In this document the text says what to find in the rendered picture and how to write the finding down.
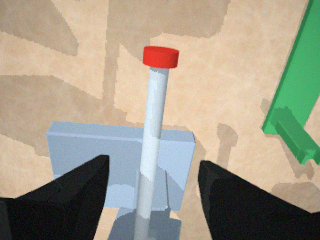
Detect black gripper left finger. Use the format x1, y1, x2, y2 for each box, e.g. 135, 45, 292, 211
0, 155, 110, 240

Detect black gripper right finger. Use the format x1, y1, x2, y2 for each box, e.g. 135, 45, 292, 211
198, 160, 320, 240

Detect grey rod with red cap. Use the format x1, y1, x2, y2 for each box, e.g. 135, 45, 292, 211
134, 46, 179, 240

